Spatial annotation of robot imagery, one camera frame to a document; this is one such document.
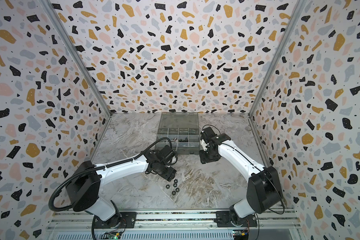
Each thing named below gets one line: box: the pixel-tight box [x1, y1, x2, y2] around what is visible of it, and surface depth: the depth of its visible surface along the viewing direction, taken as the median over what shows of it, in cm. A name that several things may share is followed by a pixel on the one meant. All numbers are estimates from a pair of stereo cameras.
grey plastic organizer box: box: [156, 112, 200, 155], surface depth 112 cm
